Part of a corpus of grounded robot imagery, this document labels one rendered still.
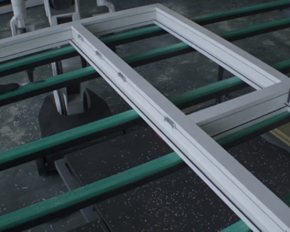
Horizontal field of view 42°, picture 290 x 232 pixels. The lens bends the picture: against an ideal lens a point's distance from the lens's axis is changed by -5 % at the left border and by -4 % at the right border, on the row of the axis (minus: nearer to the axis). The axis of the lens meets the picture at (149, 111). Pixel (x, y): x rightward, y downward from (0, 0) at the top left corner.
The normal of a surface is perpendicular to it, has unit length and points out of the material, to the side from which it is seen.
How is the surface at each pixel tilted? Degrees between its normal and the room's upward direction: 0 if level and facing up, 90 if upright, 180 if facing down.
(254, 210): 90
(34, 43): 90
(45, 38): 90
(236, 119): 90
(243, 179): 0
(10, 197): 0
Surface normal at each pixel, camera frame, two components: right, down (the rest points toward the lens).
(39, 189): -0.01, -0.83
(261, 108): 0.50, 0.48
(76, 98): 0.15, -0.45
